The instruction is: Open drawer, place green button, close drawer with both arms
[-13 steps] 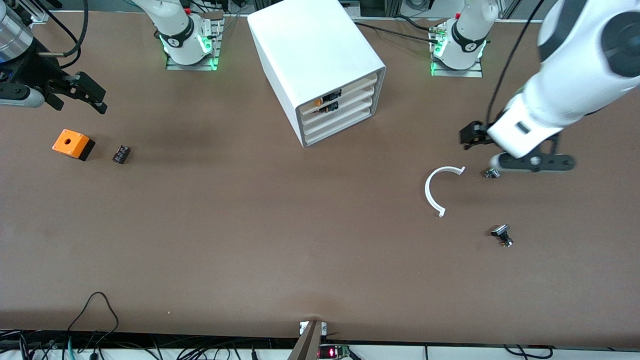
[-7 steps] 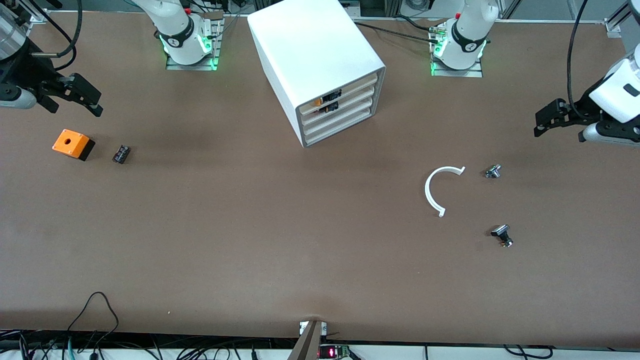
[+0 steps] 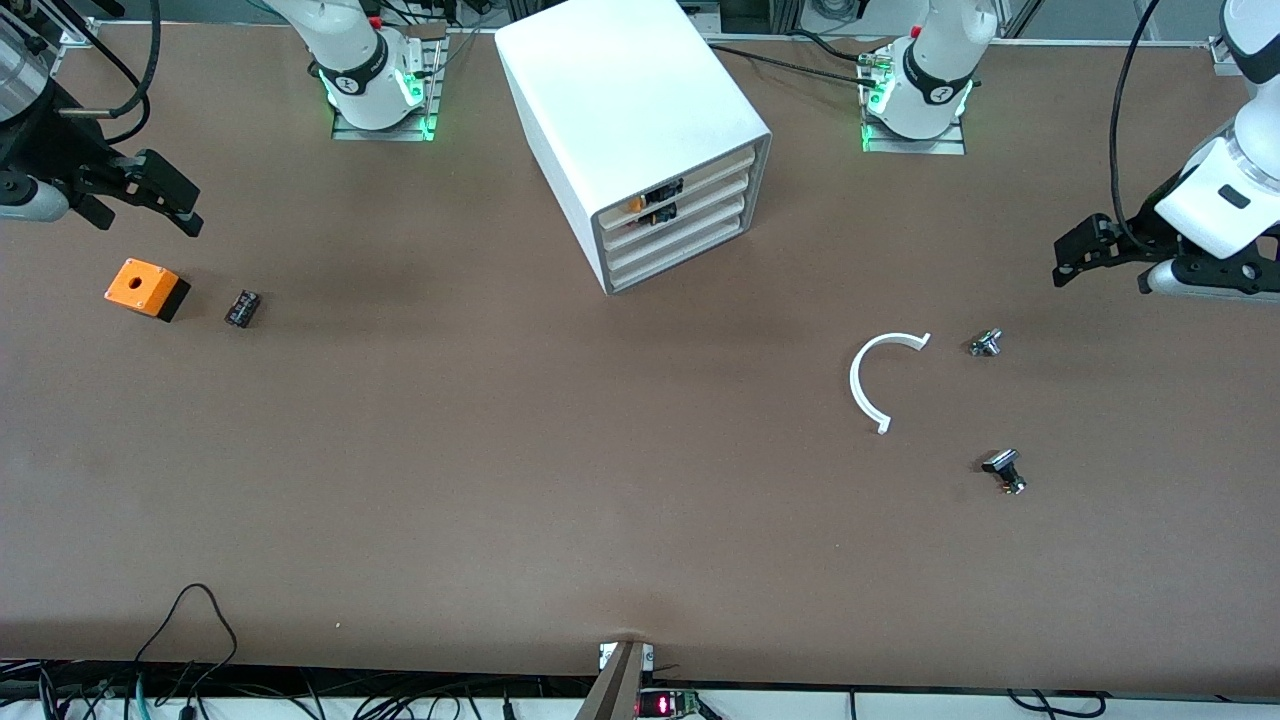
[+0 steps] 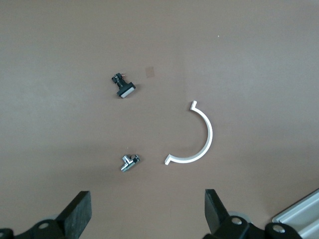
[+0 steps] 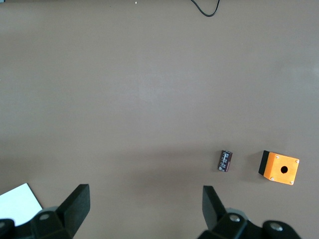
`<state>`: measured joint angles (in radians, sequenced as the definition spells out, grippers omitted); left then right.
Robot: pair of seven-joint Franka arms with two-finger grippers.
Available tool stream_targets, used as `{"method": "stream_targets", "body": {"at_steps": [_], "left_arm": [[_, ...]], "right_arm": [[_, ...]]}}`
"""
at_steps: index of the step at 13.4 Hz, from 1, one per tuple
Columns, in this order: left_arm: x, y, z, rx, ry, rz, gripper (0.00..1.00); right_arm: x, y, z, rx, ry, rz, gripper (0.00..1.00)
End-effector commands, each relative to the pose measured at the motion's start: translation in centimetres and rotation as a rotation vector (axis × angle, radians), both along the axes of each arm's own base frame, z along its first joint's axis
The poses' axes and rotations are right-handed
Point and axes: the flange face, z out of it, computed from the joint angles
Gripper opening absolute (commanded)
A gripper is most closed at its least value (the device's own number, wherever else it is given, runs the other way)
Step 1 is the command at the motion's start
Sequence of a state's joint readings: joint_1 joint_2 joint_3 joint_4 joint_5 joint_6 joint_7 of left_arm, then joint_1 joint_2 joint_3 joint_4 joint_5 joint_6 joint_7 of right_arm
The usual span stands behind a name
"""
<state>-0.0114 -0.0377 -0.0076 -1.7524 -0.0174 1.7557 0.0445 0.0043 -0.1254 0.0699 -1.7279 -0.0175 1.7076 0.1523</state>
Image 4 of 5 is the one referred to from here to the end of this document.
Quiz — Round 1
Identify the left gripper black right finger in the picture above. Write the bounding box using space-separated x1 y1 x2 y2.
204 189 308 239

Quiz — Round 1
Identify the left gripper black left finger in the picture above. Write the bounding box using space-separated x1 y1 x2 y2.
0 190 93 239

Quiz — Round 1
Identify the white plastic drawer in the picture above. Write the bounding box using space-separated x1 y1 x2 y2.
281 199 319 237

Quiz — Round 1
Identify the chrome metal tee fitting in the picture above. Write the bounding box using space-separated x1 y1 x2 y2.
121 154 141 173

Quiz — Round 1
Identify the white semicircular plastic bracket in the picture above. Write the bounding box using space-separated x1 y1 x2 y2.
163 100 214 165

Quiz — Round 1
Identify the black switch with white face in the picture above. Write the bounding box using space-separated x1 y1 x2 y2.
111 72 137 99

